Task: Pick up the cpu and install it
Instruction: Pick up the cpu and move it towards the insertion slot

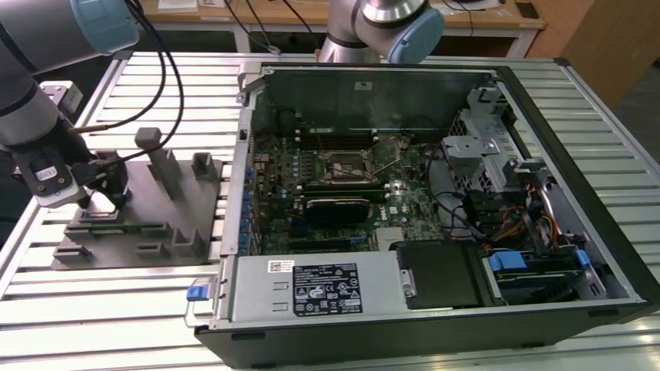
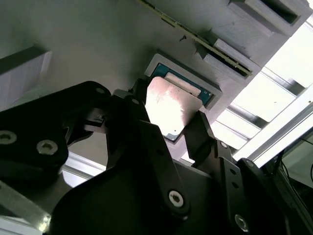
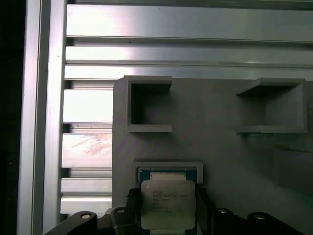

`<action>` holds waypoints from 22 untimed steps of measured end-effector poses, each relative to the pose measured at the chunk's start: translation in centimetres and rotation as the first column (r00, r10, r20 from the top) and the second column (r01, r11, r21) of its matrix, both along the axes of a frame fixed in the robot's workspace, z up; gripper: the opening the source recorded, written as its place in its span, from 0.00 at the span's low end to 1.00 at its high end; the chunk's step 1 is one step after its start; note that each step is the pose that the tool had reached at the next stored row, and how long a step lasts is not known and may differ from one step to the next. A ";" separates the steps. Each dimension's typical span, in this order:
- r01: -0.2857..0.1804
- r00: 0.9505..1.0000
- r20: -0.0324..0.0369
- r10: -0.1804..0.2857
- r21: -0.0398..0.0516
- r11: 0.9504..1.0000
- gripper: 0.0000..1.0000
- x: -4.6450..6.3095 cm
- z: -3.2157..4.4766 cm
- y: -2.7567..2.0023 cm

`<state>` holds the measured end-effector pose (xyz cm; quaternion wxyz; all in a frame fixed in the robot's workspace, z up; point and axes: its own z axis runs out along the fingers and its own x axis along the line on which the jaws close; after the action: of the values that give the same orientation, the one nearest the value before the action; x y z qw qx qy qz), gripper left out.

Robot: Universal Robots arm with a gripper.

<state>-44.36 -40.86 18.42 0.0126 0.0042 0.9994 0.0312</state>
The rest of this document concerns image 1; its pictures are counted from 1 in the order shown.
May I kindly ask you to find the wire locking lever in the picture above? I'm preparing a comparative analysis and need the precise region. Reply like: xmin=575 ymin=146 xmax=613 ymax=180
xmin=373 ymin=150 xmax=408 ymax=175

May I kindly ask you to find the CPU socket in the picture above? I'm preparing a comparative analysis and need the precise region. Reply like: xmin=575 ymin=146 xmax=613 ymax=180
xmin=320 ymin=148 xmax=377 ymax=185

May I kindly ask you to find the green RAM stick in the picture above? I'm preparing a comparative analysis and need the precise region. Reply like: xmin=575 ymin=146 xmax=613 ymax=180
xmin=89 ymin=225 xmax=169 ymax=235

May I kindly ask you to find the grey parts rack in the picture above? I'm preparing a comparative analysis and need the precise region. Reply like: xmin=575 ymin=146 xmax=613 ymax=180
xmin=49 ymin=126 xmax=231 ymax=271

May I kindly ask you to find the silver power supply unit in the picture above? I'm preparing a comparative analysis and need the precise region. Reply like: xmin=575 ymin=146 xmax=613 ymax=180
xmin=225 ymin=253 xmax=408 ymax=324

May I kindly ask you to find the wooden desk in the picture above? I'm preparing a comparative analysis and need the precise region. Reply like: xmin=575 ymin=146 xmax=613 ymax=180
xmin=231 ymin=0 xmax=548 ymax=59
xmin=133 ymin=0 xmax=239 ymax=32

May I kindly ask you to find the black expansion slot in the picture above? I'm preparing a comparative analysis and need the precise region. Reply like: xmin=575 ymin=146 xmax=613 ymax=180
xmin=288 ymin=238 xmax=373 ymax=251

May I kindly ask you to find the black graphics card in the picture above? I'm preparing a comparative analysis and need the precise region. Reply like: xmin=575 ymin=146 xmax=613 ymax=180
xmin=303 ymin=196 xmax=371 ymax=223

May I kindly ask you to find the silver chipset heat sink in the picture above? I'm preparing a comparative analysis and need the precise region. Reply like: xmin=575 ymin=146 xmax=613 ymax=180
xmin=376 ymin=226 xmax=407 ymax=252

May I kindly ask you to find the green motherboard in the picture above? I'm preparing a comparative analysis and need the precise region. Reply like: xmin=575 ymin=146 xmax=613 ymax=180
xmin=247 ymin=131 xmax=449 ymax=256

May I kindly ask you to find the black PC case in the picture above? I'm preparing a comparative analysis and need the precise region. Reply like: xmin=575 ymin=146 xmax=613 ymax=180
xmin=193 ymin=60 xmax=660 ymax=370

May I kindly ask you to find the black drive box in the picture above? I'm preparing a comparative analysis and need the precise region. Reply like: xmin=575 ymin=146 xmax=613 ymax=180
xmin=396 ymin=239 xmax=504 ymax=310

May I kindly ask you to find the silver metal drive cage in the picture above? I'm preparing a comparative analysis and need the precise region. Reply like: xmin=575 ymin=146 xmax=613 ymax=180
xmin=440 ymin=87 xmax=525 ymax=194

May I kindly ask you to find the blue disk carrier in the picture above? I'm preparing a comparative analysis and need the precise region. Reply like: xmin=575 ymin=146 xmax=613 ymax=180
xmin=487 ymin=250 xmax=527 ymax=274

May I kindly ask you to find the silver disk bay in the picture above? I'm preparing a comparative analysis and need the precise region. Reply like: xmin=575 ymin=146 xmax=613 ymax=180
xmin=479 ymin=247 xmax=609 ymax=306

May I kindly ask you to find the wooden cabinet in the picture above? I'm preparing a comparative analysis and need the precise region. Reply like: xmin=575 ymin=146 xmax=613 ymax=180
xmin=525 ymin=0 xmax=660 ymax=113

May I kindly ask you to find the black camera cable gold plug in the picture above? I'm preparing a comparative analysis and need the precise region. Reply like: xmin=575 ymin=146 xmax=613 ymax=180
xmin=68 ymin=0 xmax=187 ymax=134

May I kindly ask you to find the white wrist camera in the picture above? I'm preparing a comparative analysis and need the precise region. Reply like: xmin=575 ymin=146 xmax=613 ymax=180
xmin=12 ymin=152 xmax=84 ymax=209

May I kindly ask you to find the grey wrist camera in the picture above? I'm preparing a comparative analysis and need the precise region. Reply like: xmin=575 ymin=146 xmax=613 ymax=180
xmin=39 ymin=80 xmax=84 ymax=115

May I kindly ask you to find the grey plastic bracket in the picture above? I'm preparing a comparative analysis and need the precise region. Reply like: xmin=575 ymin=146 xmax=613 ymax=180
xmin=503 ymin=158 xmax=548 ymax=182
xmin=467 ymin=87 xmax=504 ymax=111

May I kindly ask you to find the coloured power wire bundle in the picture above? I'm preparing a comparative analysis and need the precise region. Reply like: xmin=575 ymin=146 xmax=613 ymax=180
xmin=481 ymin=183 xmax=563 ymax=248

